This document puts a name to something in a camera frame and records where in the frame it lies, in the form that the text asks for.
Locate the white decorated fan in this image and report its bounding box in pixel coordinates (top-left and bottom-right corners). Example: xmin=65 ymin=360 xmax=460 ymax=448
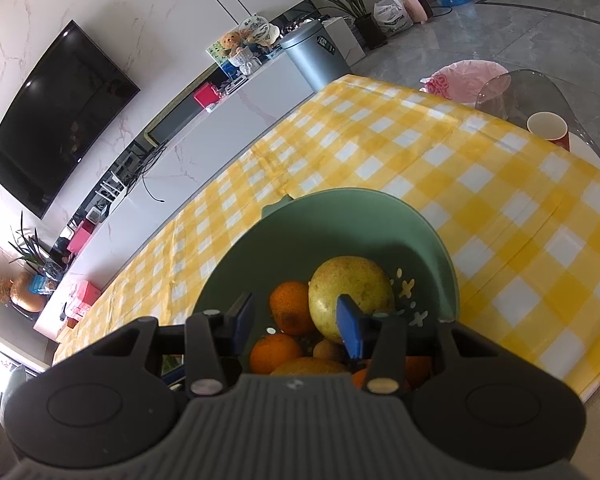
xmin=237 ymin=15 xmax=281 ymax=48

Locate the pink plastic basin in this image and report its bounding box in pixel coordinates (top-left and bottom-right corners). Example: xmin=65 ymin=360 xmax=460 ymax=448
xmin=420 ymin=59 xmax=510 ymax=106

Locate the green potted plant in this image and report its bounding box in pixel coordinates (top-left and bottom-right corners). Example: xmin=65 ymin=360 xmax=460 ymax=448
xmin=7 ymin=212 xmax=63 ymax=281

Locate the pink box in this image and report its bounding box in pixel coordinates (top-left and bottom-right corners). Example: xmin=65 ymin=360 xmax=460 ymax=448
xmin=67 ymin=221 xmax=97 ymax=255
xmin=65 ymin=280 xmax=102 ymax=318

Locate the pink pig-shaped appliance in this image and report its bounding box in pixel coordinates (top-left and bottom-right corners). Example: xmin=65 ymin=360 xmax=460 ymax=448
xmin=399 ymin=0 xmax=433 ymax=25

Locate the white media cabinet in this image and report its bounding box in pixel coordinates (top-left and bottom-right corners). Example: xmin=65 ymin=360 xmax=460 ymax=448
xmin=32 ymin=50 xmax=366 ymax=343

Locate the grey trash can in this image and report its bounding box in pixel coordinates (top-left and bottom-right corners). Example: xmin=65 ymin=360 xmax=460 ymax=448
xmin=279 ymin=21 xmax=353 ymax=92

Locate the white router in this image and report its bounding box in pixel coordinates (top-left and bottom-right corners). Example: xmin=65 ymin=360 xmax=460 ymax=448
xmin=97 ymin=172 xmax=126 ymax=203

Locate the tall plant in black pot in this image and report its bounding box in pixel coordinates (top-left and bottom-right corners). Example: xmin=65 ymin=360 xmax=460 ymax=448
xmin=285 ymin=0 xmax=388 ymax=51

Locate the orange round vase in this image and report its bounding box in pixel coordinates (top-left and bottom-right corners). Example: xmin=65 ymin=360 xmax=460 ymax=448
xmin=10 ymin=272 xmax=51 ymax=311

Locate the brown teddy bear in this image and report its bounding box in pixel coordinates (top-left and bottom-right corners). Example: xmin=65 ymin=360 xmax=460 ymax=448
xmin=220 ymin=31 xmax=246 ymax=58

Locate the transparent grey chair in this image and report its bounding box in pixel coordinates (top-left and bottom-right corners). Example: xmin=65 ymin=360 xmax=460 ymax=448
xmin=475 ymin=69 xmax=600 ymax=181

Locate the white plastic bag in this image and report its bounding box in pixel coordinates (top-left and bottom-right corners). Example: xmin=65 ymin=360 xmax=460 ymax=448
xmin=373 ymin=0 xmax=415 ymax=37

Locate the large yellow-green pomelo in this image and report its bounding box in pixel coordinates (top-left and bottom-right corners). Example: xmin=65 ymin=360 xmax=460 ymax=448
xmin=308 ymin=256 xmax=396 ymax=345

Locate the black wall television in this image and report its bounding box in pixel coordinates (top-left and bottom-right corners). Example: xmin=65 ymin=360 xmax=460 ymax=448
xmin=0 ymin=20 xmax=141 ymax=220

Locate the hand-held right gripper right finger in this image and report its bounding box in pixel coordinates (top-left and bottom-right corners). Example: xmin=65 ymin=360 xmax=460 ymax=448
xmin=336 ymin=294 xmax=504 ymax=395

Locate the red storage box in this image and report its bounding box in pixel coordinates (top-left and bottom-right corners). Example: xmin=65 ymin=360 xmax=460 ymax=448
xmin=193 ymin=81 xmax=223 ymax=111

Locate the green plastic colander bowl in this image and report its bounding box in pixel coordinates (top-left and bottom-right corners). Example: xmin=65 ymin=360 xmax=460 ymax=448
xmin=192 ymin=187 xmax=461 ymax=392

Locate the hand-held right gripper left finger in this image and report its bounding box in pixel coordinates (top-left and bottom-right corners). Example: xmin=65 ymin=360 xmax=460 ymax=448
xmin=87 ymin=292 xmax=256 ymax=396

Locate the large orange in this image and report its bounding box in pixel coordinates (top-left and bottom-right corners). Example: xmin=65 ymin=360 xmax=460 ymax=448
xmin=249 ymin=333 xmax=305 ymax=376

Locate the red paper cup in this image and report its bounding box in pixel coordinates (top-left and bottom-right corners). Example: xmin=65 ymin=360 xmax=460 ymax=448
xmin=526 ymin=111 xmax=572 ymax=153

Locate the yellow checkered tablecloth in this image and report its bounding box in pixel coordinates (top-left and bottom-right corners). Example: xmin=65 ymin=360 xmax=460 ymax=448
xmin=52 ymin=74 xmax=600 ymax=401

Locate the black hanging cable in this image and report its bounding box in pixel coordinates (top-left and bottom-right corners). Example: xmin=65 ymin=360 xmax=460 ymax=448
xmin=140 ymin=145 xmax=168 ymax=203

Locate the yellow-orange fruit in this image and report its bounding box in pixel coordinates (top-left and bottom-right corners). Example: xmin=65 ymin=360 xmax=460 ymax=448
xmin=270 ymin=356 xmax=351 ymax=377

